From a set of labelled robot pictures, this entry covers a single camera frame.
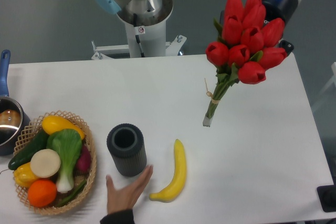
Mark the orange fruit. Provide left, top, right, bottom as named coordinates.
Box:
left=28, top=179, right=57, bottom=208

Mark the yellow bell pepper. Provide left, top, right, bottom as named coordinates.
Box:
left=13, top=162, right=39, bottom=188

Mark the cream round slice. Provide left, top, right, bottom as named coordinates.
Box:
left=30, top=149, right=61, bottom=178

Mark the blue handled saucepan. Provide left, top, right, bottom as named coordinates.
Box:
left=1, top=50, right=30, bottom=156

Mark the green bean pod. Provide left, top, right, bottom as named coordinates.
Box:
left=55, top=180, right=87, bottom=208

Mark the red tulip bouquet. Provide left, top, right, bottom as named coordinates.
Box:
left=203, top=0, right=288, bottom=127

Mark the black device at edge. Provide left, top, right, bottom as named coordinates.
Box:
left=317, top=185, right=335, bottom=212

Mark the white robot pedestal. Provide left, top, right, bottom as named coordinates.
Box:
left=91, top=19, right=187, bottom=60

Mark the purple red radish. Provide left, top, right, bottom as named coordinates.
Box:
left=76, top=145, right=91, bottom=173

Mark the green bok choy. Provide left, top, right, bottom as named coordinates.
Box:
left=47, top=129, right=82, bottom=194

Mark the yellow squash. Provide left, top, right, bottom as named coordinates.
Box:
left=41, top=115, right=86, bottom=140

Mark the yellow plastic banana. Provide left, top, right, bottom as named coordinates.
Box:
left=149, top=139, right=187, bottom=203

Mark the green cucumber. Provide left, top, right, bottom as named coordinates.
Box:
left=8, top=130, right=49, bottom=170

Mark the dark sleeved forearm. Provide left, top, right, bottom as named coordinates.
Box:
left=100, top=209, right=135, bottom=224

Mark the woven wicker basket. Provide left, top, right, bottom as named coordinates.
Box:
left=14, top=110, right=97, bottom=215

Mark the dark grey ribbed vase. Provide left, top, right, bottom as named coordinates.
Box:
left=107, top=123, right=147, bottom=177

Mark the person's bare hand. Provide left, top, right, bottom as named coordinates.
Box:
left=106, top=165, right=153, bottom=214

